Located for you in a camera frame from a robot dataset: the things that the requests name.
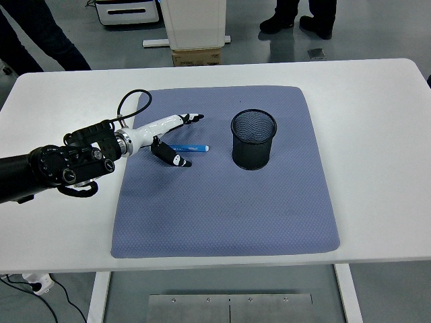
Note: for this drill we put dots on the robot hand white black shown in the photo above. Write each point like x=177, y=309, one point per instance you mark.
x=151, y=129

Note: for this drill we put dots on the blue marker pen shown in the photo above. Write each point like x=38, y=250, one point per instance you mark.
x=192, y=148

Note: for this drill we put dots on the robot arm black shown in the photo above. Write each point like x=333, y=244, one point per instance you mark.
x=50, y=165

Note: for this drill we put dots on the black mesh pen holder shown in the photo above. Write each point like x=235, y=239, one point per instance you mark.
x=250, y=158

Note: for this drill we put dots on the brown cardboard box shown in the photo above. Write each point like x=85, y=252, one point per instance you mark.
x=195, y=57

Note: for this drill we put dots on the blue-grey quilted mat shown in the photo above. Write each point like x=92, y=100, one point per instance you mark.
x=219, y=208

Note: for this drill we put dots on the white appliance with dark slot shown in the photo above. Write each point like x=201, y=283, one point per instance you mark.
x=128, y=18

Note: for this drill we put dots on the white panel stand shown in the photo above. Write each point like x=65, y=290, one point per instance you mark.
x=195, y=23

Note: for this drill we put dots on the person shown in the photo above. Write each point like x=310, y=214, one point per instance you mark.
x=286, y=18
x=40, y=40

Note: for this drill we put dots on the black chair caster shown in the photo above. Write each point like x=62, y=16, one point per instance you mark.
x=6, y=69

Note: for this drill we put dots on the white table leg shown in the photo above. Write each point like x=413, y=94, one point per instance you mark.
x=348, y=296
x=99, y=296

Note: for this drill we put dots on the small grey floor plate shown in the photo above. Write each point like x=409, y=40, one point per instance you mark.
x=316, y=54

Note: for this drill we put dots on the grey metal plate with screws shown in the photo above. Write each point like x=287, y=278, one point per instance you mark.
x=202, y=309

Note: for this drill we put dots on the white power strip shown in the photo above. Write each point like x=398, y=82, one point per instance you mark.
x=38, y=284

